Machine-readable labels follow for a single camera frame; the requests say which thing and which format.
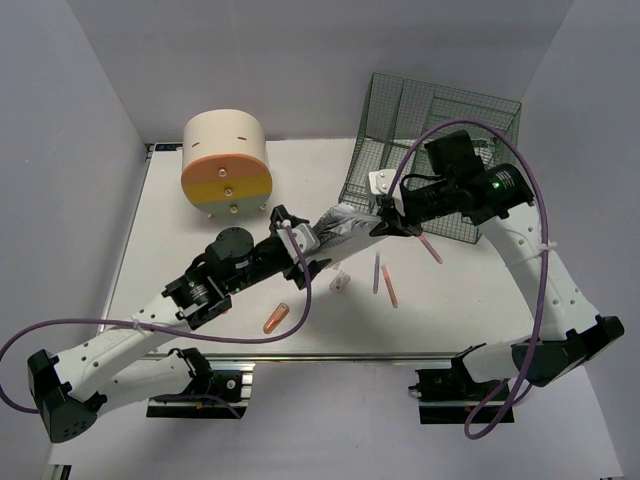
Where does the grey white manual booklet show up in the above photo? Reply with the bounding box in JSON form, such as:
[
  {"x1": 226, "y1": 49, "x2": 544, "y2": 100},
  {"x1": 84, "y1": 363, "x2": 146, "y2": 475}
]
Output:
[{"x1": 306, "y1": 203, "x2": 385, "y2": 266}]

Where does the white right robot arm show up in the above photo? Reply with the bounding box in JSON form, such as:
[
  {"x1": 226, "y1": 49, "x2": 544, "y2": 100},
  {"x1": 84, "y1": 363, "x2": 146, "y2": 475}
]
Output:
[{"x1": 374, "y1": 130, "x2": 624, "y2": 399}]

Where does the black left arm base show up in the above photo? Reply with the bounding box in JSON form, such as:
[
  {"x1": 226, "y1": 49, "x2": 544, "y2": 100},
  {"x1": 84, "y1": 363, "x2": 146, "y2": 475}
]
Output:
[{"x1": 146, "y1": 367, "x2": 253, "y2": 420}]

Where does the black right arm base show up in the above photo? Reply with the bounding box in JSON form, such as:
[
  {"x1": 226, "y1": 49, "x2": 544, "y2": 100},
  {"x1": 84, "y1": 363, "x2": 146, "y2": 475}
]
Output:
[{"x1": 408, "y1": 369, "x2": 500, "y2": 425}]

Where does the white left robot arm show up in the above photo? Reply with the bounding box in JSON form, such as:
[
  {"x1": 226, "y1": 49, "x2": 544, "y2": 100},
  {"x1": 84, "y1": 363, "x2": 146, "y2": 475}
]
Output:
[{"x1": 27, "y1": 206, "x2": 335, "y2": 444}]

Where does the pink purple highlighter pen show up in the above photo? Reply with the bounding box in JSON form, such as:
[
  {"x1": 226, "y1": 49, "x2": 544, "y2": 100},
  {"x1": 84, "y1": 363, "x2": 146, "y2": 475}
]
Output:
[{"x1": 419, "y1": 236, "x2": 443, "y2": 265}]

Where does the orange transparent correction tape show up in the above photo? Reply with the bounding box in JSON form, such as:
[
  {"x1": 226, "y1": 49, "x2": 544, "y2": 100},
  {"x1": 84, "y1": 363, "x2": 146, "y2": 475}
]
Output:
[{"x1": 263, "y1": 302, "x2": 290, "y2": 335}]

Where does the orange highlighter pen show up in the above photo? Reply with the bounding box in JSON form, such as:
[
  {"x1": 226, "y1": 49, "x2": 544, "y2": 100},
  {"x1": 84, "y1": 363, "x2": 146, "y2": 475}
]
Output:
[{"x1": 381, "y1": 265, "x2": 398, "y2": 308}]

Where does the cream round drawer box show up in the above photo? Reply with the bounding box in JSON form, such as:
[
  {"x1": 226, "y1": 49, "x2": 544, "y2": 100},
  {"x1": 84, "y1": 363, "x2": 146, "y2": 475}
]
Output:
[{"x1": 180, "y1": 109, "x2": 273, "y2": 216}]

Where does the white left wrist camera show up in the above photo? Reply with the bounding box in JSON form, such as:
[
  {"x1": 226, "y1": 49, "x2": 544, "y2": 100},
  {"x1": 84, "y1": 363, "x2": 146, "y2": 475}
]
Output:
[{"x1": 277, "y1": 223, "x2": 320, "y2": 255}]

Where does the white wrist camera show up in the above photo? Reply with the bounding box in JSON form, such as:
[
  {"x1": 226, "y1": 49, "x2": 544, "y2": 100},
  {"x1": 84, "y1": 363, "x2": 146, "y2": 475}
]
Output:
[
  {"x1": 365, "y1": 169, "x2": 404, "y2": 215},
  {"x1": 277, "y1": 223, "x2": 320, "y2": 255}
]

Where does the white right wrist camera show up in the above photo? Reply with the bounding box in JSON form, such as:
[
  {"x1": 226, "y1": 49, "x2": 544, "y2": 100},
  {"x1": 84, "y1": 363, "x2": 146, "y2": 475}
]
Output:
[{"x1": 365, "y1": 169, "x2": 404, "y2": 215}]

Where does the green wire mesh organizer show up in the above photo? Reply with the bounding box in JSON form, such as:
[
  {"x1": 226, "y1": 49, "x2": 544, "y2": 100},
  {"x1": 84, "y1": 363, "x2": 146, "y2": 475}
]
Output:
[{"x1": 338, "y1": 73, "x2": 522, "y2": 244}]

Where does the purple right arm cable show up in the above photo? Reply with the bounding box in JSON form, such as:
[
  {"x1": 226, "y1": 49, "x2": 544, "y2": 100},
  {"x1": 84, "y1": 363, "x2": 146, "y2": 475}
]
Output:
[{"x1": 382, "y1": 118, "x2": 550, "y2": 439}]

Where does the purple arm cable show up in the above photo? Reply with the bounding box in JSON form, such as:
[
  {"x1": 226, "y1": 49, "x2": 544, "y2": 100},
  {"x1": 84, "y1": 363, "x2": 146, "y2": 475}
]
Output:
[
  {"x1": 382, "y1": 118, "x2": 550, "y2": 439},
  {"x1": 0, "y1": 224, "x2": 314, "y2": 414}
]

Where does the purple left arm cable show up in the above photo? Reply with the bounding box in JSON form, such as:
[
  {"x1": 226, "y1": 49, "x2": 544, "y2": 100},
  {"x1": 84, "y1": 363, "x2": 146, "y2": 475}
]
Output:
[{"x1": 0, "y1": 224, "x2": 314, "y2": 414}]

